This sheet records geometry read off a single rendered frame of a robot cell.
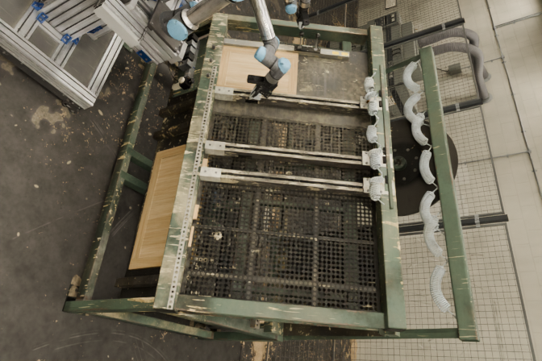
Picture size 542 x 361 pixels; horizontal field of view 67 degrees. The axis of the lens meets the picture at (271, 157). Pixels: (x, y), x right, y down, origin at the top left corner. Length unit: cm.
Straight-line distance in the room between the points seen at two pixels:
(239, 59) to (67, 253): 176
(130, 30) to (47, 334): 184
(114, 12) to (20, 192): 123
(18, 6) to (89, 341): 213
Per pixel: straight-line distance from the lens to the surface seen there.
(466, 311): 273
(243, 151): 259
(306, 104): 286
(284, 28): 337
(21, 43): 290
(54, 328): 298
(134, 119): 332
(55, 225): 298
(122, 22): 241
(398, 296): 242
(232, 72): 304
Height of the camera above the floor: 251
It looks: 29 degrees down
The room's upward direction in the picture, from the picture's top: 77 degrees clockwise
